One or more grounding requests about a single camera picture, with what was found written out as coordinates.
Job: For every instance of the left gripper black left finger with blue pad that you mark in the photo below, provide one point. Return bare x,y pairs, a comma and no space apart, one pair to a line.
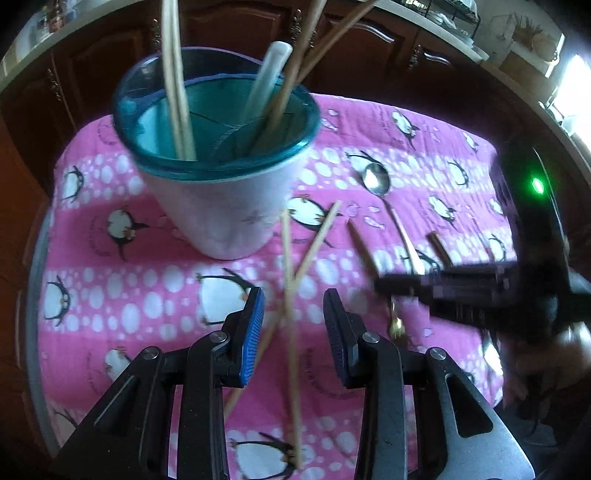
126,433

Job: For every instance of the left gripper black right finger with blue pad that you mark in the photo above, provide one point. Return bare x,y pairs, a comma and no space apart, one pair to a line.
422,416

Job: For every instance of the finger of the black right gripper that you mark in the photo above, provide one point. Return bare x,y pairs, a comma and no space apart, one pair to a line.
462,291

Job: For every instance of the dark brown chopstick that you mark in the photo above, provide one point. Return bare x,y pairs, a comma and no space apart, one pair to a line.
279,103

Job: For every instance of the light wooden chopstick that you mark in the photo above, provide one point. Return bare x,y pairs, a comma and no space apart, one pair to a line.
174,80
291,326

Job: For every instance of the wooden lower kitchen cabinets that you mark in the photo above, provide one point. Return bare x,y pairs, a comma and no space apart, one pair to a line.
393,55

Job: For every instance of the brown chopstick on cloth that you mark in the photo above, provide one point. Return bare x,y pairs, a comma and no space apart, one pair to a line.
363,252

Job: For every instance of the light wooden chopstick on cloth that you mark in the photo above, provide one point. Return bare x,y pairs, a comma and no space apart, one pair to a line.
291,326

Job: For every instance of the light chopstick near gripper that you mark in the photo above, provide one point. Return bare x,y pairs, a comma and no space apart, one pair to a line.
267,337

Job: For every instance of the pink penguin cloth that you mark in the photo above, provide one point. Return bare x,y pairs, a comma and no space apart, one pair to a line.
120,276

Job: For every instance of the metal spoon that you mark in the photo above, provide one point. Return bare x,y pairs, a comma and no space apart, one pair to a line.
377,181

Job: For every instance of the black dish rack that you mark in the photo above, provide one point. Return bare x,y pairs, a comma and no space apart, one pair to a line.
463,15

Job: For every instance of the white teal-rimmed utensil holder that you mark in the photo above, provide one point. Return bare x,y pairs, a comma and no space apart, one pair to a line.
227,201

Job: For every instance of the light chopstick in holder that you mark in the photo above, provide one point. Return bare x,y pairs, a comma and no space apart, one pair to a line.
184,113

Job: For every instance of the gold handled utensil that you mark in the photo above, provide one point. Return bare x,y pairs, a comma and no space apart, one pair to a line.
396,328

